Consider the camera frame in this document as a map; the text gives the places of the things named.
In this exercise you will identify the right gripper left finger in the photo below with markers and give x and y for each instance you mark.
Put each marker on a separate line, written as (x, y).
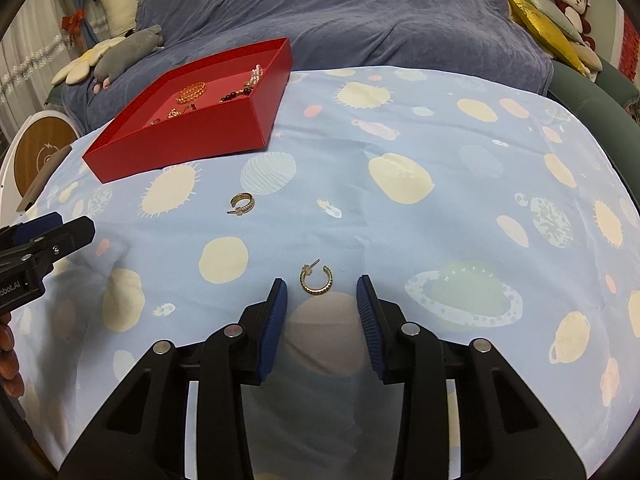
(139, 431)

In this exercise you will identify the brown phone case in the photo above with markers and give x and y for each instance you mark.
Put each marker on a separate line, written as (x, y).
(41, 179)

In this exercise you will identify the purple blanket covered sofa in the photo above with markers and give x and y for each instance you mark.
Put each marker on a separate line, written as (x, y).
(471, 37)

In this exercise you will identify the round wooden white appliance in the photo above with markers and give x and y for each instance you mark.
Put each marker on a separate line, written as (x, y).
(43, 136)

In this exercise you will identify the gold pillow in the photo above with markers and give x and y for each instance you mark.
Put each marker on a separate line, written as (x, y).
(547, 34)

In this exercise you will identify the blue planet print cloth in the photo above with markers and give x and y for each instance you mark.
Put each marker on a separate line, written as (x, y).
(481, 210)

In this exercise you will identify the small gold hoop earring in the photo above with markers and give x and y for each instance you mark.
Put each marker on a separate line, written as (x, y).
(315, 278)

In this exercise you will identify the red cardboard tray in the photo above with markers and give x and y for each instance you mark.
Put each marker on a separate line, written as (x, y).
(235, 115)

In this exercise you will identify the red monkey plush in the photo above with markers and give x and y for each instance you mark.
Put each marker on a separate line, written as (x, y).
(575, 11)

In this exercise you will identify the left hand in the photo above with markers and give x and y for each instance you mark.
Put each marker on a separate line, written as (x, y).
(11, 379)

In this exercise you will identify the grey silver pillow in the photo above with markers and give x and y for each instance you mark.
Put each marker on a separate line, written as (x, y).
(552, 11)

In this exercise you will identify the gold chain bangle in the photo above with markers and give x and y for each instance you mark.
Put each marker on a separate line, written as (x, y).
(191, 92)

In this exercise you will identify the gold ring earring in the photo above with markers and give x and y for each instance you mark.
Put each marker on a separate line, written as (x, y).
(241, 203)

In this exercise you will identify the red bow tieback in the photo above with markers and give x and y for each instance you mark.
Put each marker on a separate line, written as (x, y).
(72, 26)

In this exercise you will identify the white flower cushion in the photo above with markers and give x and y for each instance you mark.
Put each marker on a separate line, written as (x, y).
(79, 69)

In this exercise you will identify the beige plush cushion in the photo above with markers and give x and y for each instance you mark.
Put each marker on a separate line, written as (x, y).
(589, 59)

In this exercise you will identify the green sofa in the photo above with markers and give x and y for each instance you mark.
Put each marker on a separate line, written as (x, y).
(605, 118)

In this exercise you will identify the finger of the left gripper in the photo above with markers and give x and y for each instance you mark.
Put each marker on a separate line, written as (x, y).
(64, 240)
(24, 232)

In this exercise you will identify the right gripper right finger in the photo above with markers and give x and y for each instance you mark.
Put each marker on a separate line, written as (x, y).
(505, 431)

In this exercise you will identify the grey mouse plush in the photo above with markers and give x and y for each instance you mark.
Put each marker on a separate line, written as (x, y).
(116, 60)

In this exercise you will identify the white sheer curtain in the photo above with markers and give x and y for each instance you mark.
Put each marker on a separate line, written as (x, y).
(33, 50)

